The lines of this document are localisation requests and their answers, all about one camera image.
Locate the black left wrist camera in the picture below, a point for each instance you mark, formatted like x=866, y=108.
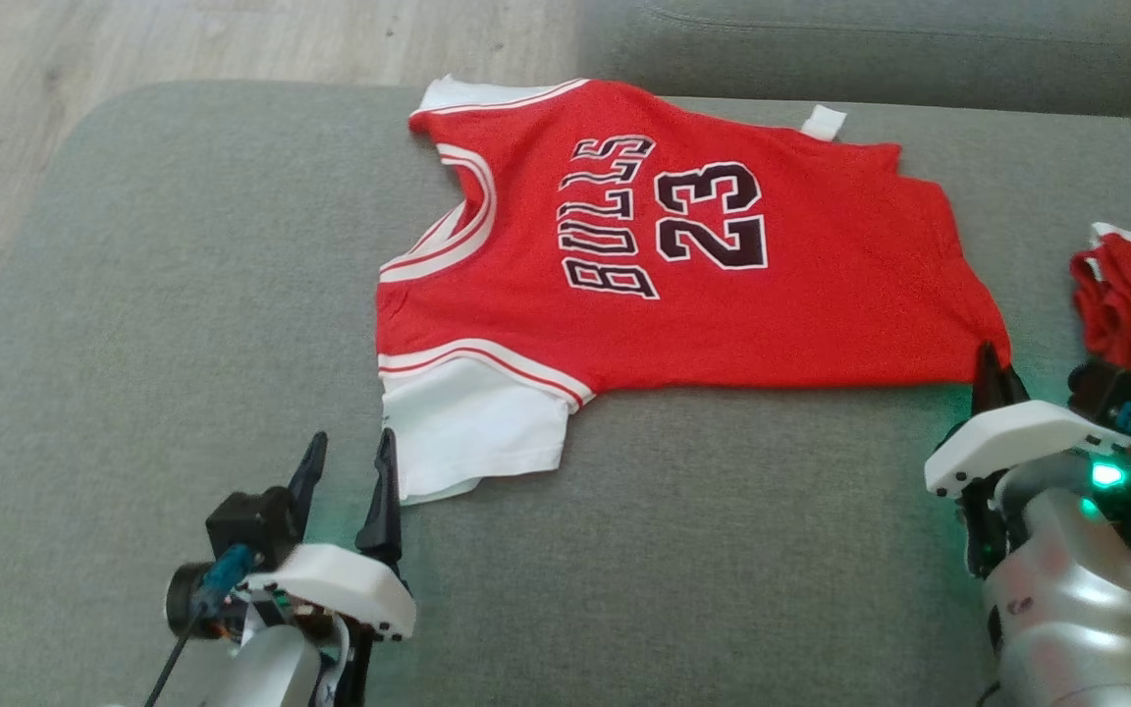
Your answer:
x=251, y=525

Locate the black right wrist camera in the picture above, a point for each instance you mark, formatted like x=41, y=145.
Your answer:
x=1110, y=388

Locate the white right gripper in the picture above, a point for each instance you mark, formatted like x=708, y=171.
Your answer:
x=1017, y=437

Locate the red Bulls 23 jersey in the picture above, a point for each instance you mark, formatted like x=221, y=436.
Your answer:
x=772, y=314

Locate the grey sofa seat cushion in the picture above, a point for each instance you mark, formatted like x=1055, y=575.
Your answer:
x=183, y=295

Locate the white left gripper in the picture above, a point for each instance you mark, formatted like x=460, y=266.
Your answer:
x=350, y=589

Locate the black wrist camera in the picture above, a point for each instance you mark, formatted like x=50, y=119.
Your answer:
x=251, y=525
x=1110, y=388

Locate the grey sofa back cushion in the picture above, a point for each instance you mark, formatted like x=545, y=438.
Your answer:
x=870, y=49

